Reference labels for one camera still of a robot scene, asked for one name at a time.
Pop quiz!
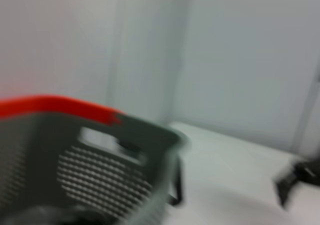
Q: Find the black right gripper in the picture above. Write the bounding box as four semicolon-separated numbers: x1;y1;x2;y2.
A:
274;158;320;209

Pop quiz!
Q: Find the grey perforated plastic storage bin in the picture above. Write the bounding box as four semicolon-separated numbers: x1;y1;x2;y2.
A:
0;109;193;225

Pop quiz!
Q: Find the orange bin handle clip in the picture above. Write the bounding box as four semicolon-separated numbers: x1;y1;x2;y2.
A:
0;94;123;126

